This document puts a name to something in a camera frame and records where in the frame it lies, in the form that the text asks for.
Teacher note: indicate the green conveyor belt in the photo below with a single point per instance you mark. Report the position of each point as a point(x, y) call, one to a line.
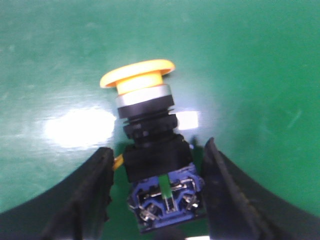
point(247, 74)

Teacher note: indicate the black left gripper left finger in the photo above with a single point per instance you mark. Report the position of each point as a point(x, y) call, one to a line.
point(74, 209)

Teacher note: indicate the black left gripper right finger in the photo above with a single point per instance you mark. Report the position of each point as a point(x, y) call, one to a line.
point(239, 208)

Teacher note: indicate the yellow mushroom push button switch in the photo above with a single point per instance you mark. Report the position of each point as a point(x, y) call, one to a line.
point(165, 185)

